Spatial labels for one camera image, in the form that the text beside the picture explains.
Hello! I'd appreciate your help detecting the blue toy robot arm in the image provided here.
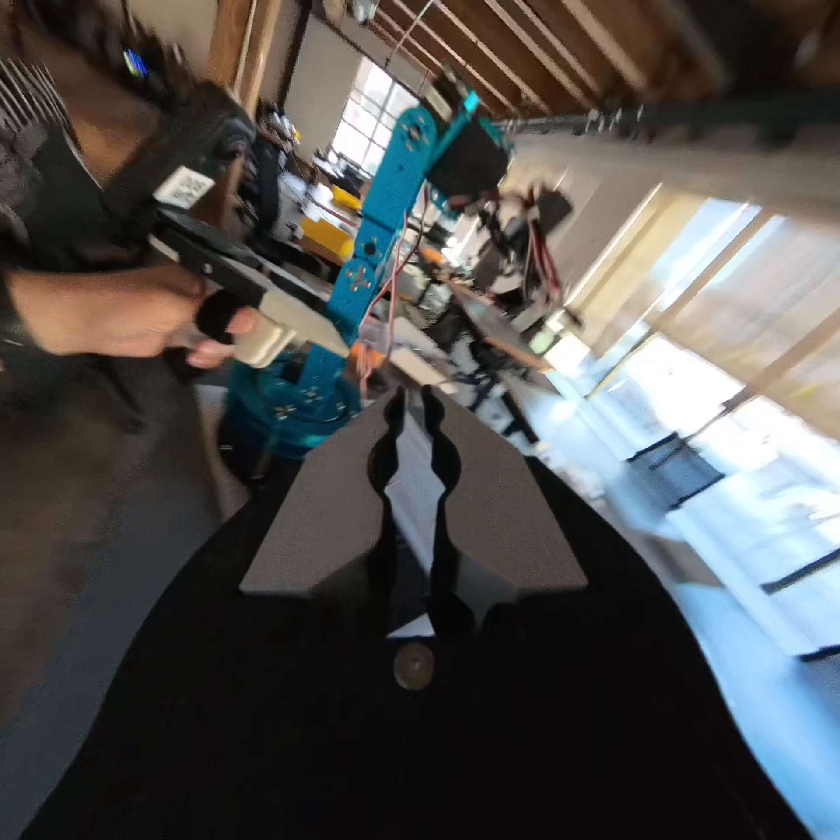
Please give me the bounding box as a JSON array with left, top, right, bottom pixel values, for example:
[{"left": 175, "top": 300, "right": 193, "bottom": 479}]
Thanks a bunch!
[{"left": 222, "top": 62, "right": 573, "bottom": 462}]

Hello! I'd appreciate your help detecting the large window with beige blinds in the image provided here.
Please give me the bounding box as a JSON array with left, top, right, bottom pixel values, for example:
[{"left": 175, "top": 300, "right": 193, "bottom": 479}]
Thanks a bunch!
[{"left": 564, "top": 184, "right": 840, "bottom": 460}]

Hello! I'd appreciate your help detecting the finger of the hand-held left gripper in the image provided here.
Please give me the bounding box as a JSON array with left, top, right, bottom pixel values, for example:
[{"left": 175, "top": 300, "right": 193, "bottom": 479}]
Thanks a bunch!
[{"left": 231, "top": 289, "right": 353, "bottom": 370}]

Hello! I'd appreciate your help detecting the white foam sheet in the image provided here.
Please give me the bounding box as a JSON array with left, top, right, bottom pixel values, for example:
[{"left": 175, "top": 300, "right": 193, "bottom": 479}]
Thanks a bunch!
[{"left": 193, "top": 384, "right": 460, "bottom": 641}]

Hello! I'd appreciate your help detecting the red white servo cable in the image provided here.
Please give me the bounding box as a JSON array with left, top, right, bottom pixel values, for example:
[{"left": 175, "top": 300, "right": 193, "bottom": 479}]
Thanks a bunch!
[{"left": 525, "top": 220, "right": 564, "bottom": 296}]

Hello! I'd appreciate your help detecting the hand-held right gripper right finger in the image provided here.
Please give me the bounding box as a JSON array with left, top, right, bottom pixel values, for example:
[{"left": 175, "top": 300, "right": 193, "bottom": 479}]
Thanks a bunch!
[{"left": 420, "top": 385, "right": 590, "bottom": 634}]

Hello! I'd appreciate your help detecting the person's left hand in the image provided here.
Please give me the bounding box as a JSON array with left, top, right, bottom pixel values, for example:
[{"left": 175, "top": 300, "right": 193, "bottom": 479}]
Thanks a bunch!
[{"left": 8, "top": 264, "right": 261, "bottom": 370}]

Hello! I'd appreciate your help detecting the large glass window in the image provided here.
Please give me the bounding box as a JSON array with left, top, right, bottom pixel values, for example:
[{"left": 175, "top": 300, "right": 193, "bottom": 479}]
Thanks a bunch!
[{"left": 331, "top": 62, "right": 417, "bottom": 178}]

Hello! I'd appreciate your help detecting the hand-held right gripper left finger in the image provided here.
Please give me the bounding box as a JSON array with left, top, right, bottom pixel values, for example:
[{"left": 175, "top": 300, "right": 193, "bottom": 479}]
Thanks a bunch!
[{"left": 238, "top": 387, "right": 406, "bottom": 634}]

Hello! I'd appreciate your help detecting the black mesh office chair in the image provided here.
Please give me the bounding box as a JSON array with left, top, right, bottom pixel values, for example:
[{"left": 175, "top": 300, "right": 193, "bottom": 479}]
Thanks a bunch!
[{"left": 626, "top": 433, "right": 726, "bottom": 511}]

